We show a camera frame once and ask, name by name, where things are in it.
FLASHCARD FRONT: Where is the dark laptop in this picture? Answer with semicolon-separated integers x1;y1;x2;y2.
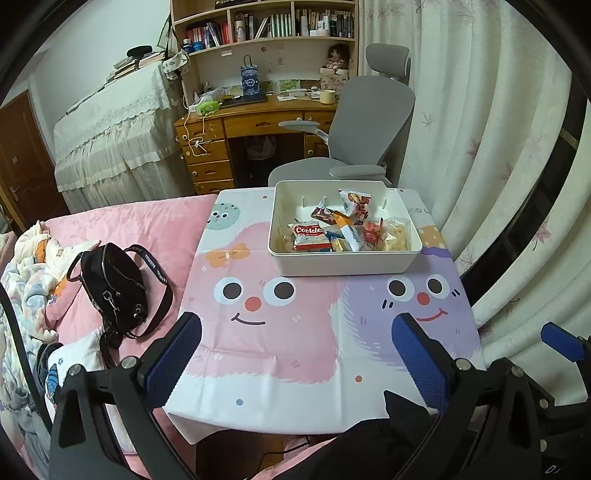
221;95;269;110

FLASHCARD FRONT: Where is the pink bed sheet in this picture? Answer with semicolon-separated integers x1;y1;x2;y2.
0;194;333;480

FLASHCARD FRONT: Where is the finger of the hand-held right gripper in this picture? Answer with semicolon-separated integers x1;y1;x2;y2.
541;322;591;366
526;383;587;480

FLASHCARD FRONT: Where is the white red cookie packet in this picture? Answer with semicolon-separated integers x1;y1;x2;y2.
288;222;331;253

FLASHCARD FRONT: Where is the white floral curtain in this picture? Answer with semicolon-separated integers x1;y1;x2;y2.
360;0;579;385

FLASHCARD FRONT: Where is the black shoulder bag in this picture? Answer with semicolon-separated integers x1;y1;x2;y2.
67;242;175;368

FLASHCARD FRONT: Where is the person's dark clothing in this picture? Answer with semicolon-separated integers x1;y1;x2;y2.
286;390;444;480

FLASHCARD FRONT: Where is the doll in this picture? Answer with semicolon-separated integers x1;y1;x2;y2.
325;44;351;75

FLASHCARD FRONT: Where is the white tote bag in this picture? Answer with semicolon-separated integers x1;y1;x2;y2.
320;69;352;91

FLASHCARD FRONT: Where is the white charger cable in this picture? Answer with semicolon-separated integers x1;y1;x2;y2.
180;113;213;154

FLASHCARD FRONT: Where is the blue snack packet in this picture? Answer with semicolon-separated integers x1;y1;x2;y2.
323;228;347;253

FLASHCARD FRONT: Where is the brown wooden door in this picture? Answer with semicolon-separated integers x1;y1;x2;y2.
0;90;70;232

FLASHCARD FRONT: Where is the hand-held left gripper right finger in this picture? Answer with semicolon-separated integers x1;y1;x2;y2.
390;311;543;480

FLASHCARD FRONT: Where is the cartoon printed pillow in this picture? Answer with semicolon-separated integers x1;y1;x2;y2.
44;325;126;408

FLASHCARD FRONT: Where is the clear yellow cake packet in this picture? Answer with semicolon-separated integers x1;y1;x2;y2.
379;217;412;253

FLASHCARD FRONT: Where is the cartoon printed tablecloth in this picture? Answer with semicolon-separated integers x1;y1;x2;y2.
164;187;488;446

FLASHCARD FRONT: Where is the waste bin with bag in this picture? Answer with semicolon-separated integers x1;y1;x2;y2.
245;136;278;160

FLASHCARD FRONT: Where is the row of books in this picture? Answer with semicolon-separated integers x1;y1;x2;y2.
185;8;356;48

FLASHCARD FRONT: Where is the white barcode snack packet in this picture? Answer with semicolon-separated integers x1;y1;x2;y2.
342;224;370;253

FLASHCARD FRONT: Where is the floral hanging pouch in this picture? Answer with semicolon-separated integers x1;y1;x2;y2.
161;50;193;77

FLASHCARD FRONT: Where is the thin black cable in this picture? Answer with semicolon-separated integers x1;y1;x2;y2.
249;438;308;480

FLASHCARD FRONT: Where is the grey office chair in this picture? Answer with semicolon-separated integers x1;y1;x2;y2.
268;44;417;188

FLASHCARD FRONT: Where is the white plastic storage bin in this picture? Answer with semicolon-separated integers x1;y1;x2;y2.
268;180;424;277

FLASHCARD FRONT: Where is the thick black cable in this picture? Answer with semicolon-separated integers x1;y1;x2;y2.
0;285;52;431

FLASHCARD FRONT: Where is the stack of books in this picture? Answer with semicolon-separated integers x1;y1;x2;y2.
106;51;167;84

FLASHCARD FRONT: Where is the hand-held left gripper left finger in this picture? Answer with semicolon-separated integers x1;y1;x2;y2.
48;311;204;480

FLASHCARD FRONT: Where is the blue gift bag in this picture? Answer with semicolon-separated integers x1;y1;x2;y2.
239;54;262;98

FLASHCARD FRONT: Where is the wooden bookshelf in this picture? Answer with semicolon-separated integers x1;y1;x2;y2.
170;0;360;94

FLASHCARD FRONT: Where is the white packet with red picture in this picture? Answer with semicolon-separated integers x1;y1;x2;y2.
338;189;373;218

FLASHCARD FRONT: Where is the white plastic bag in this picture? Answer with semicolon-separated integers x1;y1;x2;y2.
194;88;242;105

